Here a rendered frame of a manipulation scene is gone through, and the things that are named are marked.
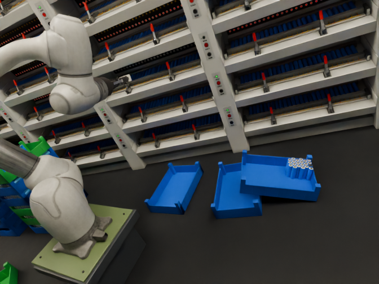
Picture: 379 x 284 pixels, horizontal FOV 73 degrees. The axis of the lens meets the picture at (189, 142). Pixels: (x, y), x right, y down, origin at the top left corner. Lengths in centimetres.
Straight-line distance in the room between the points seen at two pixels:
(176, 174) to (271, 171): 57
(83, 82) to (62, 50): 10
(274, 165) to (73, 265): 93
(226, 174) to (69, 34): 94
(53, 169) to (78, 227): 26
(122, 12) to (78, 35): 50
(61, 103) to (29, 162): 38
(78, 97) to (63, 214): 40
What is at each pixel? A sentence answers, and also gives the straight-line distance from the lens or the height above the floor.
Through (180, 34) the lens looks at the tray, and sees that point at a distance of 126.
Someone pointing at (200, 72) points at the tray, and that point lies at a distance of 128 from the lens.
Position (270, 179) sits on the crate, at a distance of 119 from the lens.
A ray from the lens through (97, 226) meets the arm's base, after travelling 110.
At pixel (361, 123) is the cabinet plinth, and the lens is 152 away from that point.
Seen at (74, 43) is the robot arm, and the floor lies 85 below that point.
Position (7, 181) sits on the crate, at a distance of 154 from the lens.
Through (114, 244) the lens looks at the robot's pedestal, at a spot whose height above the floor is 19.
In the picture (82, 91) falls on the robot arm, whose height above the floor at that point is 72.
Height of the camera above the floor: 86
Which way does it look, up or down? 29 degrees down
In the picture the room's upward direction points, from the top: 24 degrees counter-clockwise
